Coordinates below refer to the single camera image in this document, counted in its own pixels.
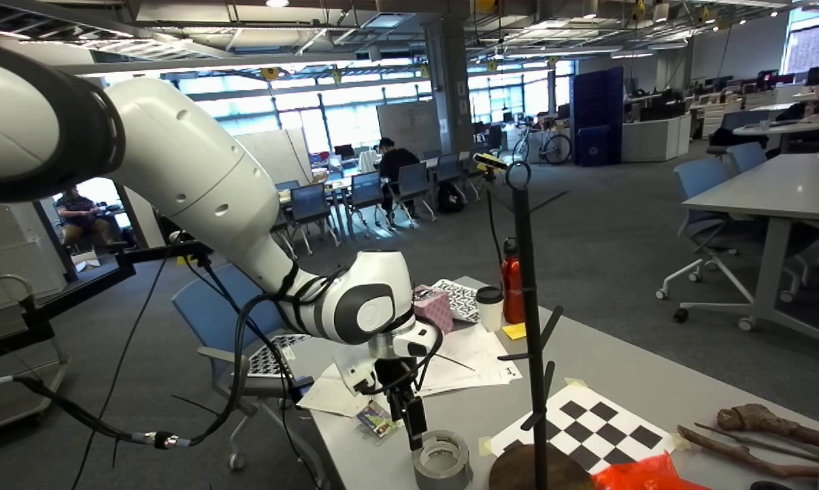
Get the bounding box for blue wheeled office chair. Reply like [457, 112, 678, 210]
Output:
[657, 156, 755, 325]

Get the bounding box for thin brown twig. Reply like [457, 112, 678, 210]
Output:
[678, 425, 819, 479]

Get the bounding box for black white checkerboard sheet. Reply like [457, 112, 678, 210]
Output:
[488, 379, 681, 476]

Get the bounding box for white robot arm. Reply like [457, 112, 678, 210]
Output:
[0, 46, 442, 447]

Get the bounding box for black lanyard with badge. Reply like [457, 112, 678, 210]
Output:
[355, 398, 404, 440]

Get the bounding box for seated person at left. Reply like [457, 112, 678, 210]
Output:
[58, 187, 111, 244]

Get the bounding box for blue cabinet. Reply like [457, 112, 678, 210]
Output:
[572, 68, 623, 166]

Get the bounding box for seated person in black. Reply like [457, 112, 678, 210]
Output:
[376, 137, 416, 216]

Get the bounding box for white cup black lid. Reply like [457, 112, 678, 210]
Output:
[476, 285, 503, 329]

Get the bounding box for brown wooden stick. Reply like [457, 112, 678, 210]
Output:
[715, 404, 819, 447]

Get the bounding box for patterned white box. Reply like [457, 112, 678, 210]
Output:
[434, 277, 478, 325]

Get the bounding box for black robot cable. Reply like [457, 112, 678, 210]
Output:
[8, 253, 338, 490]

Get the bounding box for orange plastic bag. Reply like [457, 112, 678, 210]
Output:
[593, 455, 706, 490]

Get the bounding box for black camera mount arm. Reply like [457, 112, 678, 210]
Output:
[0, 243, 210, 356]

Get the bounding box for dark wooden peg rack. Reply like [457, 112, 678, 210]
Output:
[489, 157, 563, 490]

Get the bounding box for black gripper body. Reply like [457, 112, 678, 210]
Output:
[352, 344, 434, 412]

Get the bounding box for yellow sticky note pad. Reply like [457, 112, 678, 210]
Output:
[503, 322, 525, 344]

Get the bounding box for grey office table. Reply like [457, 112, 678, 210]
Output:
[681, 152, 819, 341]

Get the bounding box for silver duct tape roll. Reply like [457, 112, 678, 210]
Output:
[410, 431, 474, 490]

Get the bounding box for white paper sheets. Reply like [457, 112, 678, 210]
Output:
[296, 326, 523, 417]

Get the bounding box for red fire extinguisher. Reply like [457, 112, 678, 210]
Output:
[502, 240, 525, 325]

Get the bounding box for pink tissue box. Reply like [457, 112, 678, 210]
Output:
[413, 285, 454, 332]

